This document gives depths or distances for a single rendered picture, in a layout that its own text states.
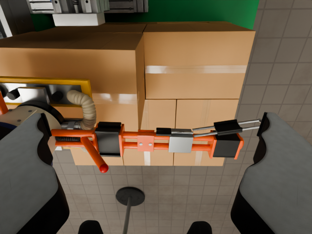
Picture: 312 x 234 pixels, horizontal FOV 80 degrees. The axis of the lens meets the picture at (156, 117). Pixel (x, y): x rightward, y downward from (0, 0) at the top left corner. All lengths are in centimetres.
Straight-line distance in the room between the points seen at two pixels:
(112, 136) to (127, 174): 196
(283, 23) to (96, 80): 153
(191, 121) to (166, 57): 47
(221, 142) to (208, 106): 71
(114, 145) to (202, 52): 76
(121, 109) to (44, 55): 34
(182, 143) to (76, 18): 49
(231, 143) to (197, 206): 249
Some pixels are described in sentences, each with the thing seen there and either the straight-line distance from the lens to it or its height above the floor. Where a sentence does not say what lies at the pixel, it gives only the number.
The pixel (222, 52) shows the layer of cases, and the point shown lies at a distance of 116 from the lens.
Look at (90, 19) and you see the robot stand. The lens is 67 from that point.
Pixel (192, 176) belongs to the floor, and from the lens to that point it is 253.
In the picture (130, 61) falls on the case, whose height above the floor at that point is 94.
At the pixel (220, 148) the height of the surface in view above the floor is 120.
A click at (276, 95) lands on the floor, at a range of 211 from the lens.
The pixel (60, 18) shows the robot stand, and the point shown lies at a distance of 70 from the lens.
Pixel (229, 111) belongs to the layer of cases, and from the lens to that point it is 133.
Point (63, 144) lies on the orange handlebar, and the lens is 65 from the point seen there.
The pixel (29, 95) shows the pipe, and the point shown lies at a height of 110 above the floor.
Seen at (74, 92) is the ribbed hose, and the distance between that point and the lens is 63.
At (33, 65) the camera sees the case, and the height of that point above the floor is 94.
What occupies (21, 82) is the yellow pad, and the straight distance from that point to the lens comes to 74.
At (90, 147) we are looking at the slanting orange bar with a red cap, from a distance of 56.
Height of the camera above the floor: 163
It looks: 58 degrees down
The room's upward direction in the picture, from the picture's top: 178 degrees counter-clockwise
